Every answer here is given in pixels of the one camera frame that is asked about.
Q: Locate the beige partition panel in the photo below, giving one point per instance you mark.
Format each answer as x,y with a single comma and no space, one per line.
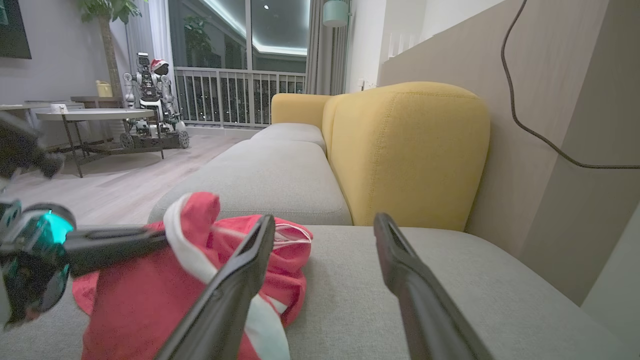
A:
550,75

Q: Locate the yellow sofa armrest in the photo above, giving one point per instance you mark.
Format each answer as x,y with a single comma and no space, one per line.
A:
297,107

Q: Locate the yellow watering can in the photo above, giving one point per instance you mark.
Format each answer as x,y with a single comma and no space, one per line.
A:
104,90

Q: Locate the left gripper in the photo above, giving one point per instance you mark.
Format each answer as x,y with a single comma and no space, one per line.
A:
35,260

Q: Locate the white sheer curtain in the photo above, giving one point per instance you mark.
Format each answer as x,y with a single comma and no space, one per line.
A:
157,35

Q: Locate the mint floor lamp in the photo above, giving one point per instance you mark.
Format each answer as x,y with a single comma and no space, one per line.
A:
335,14

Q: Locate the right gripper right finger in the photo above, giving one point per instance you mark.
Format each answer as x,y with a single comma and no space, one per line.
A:
425,310

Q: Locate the white robot with santa hat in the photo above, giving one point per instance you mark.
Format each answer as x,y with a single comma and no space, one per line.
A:
150,95

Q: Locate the tall green potted plant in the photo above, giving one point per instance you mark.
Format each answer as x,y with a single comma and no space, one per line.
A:
109,45

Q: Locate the red shorts with white band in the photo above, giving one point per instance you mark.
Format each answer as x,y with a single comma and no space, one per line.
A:
135,305

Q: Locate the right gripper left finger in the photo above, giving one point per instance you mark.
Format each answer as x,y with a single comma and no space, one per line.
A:
225,305

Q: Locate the grey window curtain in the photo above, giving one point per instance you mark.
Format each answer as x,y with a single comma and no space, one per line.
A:
320,55

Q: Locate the round white coffee table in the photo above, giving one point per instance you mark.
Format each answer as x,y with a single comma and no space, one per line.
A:
95,115

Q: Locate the grey sofa seat cushion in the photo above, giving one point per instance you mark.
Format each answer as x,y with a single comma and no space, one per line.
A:
260,185
350,310
290,132

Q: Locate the black wall television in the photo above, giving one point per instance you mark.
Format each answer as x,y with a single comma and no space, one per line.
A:
12,27

